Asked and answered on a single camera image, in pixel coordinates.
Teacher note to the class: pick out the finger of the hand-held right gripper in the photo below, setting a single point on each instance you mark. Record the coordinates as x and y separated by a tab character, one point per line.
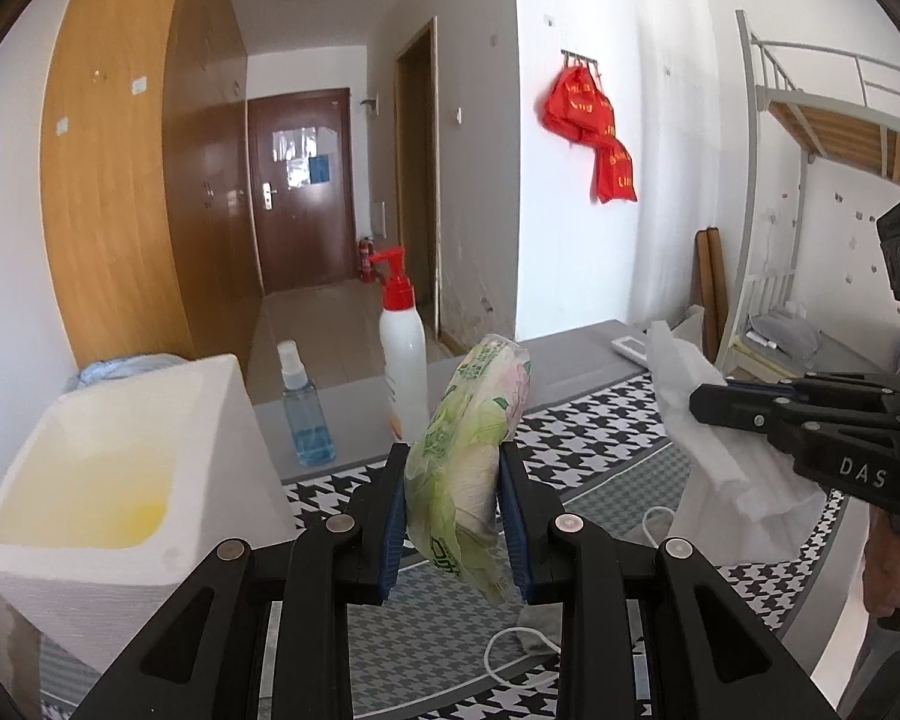
727	405
832	388

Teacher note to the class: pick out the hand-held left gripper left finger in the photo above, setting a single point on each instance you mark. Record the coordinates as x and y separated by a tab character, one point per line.
394	517

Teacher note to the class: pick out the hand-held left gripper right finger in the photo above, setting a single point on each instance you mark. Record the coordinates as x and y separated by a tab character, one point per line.
511	517

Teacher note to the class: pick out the green tissue packet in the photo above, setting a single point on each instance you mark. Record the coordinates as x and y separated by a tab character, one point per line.
457	465

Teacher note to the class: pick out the white plastic bag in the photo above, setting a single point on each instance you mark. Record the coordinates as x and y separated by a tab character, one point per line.
720	480

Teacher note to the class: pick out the white foam box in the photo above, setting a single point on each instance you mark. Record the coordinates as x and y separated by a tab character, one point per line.
120	420

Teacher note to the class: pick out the person's right hand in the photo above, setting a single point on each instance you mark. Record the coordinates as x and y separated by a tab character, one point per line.
885	566

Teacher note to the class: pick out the houndstooth tablecloth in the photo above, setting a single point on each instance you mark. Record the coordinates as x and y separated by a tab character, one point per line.
570	427

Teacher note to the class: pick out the white remote control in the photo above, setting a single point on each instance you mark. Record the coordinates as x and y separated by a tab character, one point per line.
630	349

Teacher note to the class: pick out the leaning wooden boards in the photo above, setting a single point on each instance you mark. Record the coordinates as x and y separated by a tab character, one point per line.
712	292

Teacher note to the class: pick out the blue spray bottle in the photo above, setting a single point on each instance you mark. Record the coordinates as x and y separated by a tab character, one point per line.
309	420

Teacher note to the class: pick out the white lotion bottle red pump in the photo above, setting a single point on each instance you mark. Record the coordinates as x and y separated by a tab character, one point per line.
405	360

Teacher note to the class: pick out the red cloth bag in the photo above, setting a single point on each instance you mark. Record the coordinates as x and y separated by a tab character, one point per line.
615	172
577	105

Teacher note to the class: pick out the red fire extinguisher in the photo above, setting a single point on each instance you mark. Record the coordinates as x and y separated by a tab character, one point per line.
365	259

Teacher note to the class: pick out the grey metal bunk bed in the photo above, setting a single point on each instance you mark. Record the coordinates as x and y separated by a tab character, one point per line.
832	124

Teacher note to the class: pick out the brown entrance door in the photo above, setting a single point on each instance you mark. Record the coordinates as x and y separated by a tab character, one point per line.
300	225

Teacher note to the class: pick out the light blue crumpled cloth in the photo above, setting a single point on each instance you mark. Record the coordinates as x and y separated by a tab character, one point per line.
120	371

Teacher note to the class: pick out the wooden wardrobe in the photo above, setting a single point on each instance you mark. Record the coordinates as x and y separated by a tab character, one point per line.
120	165

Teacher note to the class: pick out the wooden side door frame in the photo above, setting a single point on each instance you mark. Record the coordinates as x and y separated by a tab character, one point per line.
435	165

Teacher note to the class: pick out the metal wall hook rack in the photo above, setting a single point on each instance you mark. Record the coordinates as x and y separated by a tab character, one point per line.
579	58

